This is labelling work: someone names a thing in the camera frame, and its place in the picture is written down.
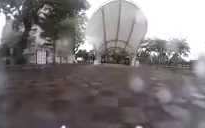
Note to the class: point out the dark bushes under canopy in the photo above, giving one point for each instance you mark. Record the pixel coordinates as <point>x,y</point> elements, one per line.
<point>115,57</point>

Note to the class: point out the red and grey paved plaza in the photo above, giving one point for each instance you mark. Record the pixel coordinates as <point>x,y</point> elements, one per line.
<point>100,96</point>

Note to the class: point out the white arched canopy shelter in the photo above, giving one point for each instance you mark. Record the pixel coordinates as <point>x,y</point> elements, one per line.
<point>118,26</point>

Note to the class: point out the pale building with doors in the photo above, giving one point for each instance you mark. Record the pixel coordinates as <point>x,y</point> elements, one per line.
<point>40,50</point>

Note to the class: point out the row of trees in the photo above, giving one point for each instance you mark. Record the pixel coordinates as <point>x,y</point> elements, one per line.
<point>166,50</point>

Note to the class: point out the large dark trees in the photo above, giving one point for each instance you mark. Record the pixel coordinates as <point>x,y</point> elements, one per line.
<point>53,16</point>

